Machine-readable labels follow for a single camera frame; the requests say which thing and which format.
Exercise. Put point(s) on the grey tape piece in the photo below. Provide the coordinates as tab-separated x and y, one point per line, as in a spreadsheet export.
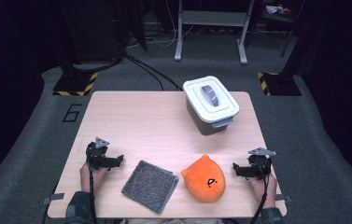
53	197
285	198

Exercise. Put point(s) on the white box lid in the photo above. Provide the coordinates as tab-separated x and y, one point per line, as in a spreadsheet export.
195	90

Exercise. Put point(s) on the person's left hand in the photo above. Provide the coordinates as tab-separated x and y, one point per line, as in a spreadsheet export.
92	179

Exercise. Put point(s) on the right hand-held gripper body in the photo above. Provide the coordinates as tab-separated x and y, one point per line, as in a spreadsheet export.
259	166

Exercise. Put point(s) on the black cabinet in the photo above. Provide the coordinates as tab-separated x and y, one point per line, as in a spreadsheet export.
92	28

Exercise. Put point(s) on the white metal table frame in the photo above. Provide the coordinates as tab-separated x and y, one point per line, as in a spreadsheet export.
211	18

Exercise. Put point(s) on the grey fluffy cloth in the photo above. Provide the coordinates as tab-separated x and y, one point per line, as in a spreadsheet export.
150	186

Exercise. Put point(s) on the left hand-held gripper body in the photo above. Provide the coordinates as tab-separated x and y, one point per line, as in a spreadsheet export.
95	155

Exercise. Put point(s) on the orange plush toy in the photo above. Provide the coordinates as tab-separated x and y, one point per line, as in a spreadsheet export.
203	180

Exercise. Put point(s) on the colourful things on shelf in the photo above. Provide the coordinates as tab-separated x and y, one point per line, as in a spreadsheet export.
276	9

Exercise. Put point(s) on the grey storage bin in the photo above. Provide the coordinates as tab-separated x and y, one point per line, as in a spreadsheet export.
204	127

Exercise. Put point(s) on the person's right hand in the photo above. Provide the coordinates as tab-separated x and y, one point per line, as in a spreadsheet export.
265	189

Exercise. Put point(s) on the black yellow striped base plate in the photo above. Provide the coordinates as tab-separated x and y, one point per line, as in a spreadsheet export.
74	85
281	85

